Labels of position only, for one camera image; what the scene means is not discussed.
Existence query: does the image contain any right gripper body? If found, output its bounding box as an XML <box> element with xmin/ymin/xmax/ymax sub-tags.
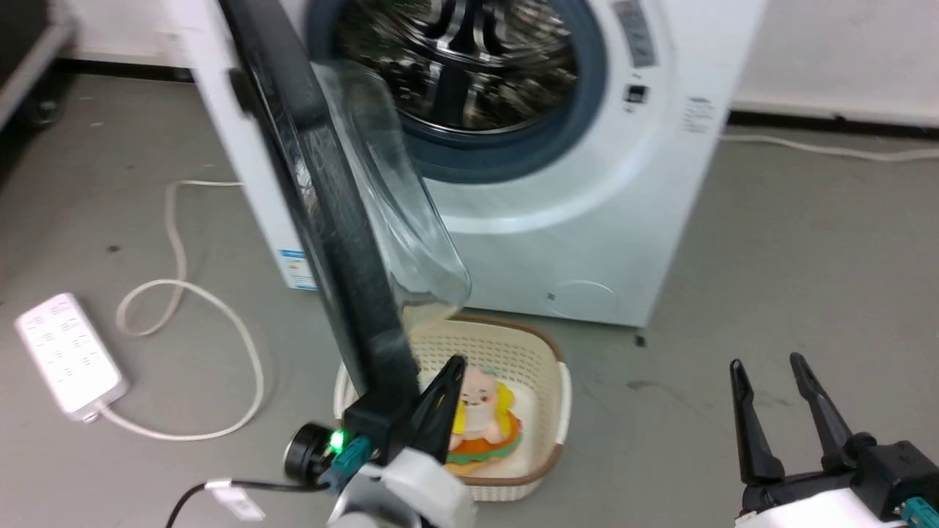
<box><xmin>736</xmin><ymin>433</ymin><xmax>939</xmax><ymax>528</ymax></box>

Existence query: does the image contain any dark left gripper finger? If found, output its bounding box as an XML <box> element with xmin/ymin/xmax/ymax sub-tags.
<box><xmin>409</xmin><ymin>355</ymin><xmax>468</xmax><ymax>466</ymax></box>

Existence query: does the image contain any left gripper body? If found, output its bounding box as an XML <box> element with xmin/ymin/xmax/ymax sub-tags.
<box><xmin>342</xmin><ymin>395</ymin><xmax>479</xmax><ymax>528</ymax></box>

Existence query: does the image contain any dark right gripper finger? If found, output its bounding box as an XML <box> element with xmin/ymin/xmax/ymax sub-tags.
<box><xmin>789</xmin><ymin>353</ymin><xmax>875</xmax><ymax>472</ymax></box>
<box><xmin>729</xmin><ymin>359</ymin><xmax>786</xmax><ymax>485</ymax></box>

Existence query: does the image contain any black glass washing machine door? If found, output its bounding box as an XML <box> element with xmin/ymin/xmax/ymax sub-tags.
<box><xmin>219</xmin><ymin>0</ymin><xmax>472</xmax><ymax>411</ymax></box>

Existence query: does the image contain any white front-load washing machine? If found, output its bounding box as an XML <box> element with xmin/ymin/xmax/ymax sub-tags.
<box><xmin>170</xmin><ymin>0</ymin><xmax>767</xmax><ymax>329</ymax></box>

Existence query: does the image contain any plush doll in burger costume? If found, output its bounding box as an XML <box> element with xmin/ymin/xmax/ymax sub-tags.
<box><xmin>443</xmin><ymin>365</ymin><xmax>524</xmax><ymax>474</ymax></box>

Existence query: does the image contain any cream plastic laundry basket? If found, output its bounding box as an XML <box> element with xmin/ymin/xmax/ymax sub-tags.
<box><xmin>334</xmin><ymin>314</ymin><xmax>573</xmax><ymax>504</ymax></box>

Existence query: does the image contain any blue energy label sticker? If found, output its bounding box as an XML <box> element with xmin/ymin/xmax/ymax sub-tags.
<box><xmin>278</xmin><ymin>249</ymin><xmax>318</xmax><ymax>291</ymax></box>

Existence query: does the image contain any white power strip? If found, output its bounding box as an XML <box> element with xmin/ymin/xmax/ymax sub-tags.
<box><xmin>15</xmin><ymin>293</ymin><xmax>130</xmax><ymax>424</ymax></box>

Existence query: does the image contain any dark wheeled cabinet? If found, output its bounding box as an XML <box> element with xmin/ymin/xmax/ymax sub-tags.
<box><xmin>0</xmin><ymin>0</ymin><xmax>78</xmax><ymax>134</ymax></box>

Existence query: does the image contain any black cable with white tag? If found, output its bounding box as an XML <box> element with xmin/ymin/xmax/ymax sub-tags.
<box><xmin>165</xmin><ymin>478</ymin><xmax>332</xmax><ymax>528</ymax></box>

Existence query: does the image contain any white power strip cable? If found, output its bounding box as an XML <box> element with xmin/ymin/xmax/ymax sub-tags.
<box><xmin>98</xmin><ymin>180</ymin><xmax>266</xmax><ymax>442</ymax></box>

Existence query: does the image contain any white floor cable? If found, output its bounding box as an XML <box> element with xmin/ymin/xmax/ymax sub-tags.
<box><xmin>719</xmin><ymin>133</ymin><xmax>939</xmax><ymax>163</ymax></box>

